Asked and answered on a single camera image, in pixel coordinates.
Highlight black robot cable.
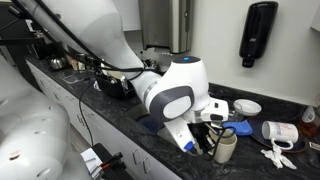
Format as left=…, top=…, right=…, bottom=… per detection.
left=9, top=0, right=158, bottom=148

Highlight white base cabinet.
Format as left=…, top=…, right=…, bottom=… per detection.
left=25, top=59, right=183, bottom=180

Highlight white printed mug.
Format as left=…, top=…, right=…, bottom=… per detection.
left=261, top=120, right=300, bottom=151

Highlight large dark blue plate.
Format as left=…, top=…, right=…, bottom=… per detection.
left=247, top=115, right=307, bottom=154

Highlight clear drinking glass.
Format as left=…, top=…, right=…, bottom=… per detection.
left=228, top=101, right=245, bottom=123

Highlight dark blue plate copper rim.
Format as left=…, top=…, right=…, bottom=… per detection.
left=137, top=114, right=165, bottom=134

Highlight blue sponge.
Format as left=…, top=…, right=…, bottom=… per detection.
left=222, top=119, right=254, bottom=137

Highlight red handled tool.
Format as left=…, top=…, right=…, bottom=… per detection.
left=99, top=151, right=124, bottom=170

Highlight white bowl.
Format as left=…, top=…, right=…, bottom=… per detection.
left=233, top=98, right=263, bottom=117

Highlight stainless paper towel dispenser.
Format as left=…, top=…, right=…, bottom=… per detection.
left=137, top=0, right=195, bottom=55

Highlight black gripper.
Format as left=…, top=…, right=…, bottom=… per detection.
left=189, top=121, right=216, bottom=157

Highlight crumpled white paper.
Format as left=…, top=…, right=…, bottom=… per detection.
left=260, top=145, right=298, bottom=170

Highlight black soap dispenser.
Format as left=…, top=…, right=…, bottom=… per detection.
left=238, top=1, right=280, bottom=69

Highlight beige mug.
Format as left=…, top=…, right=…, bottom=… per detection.
left=211, top=128, right=239, bottom=165

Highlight white paper sheet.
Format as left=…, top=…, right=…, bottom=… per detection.
left=80, top=147, right=102, bottom=177

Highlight blue cloth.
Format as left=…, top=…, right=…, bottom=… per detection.
left=128, top=106, right=201, bottom=156

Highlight black box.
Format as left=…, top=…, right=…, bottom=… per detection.
left=90, top=142, right=135, bottom=180

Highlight black plastic caddy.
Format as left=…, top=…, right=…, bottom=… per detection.
left=94, top=70, right=137, bottom=100

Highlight clear bottle amber liquid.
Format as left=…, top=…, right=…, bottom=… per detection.
left=297, top=105, right=320, bottom=142

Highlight small white card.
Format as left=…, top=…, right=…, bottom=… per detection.
left=308, top=141, right=320, bottom=152

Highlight silver kettle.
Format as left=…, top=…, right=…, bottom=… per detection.
left=48, top=56, right=69, bottom=71

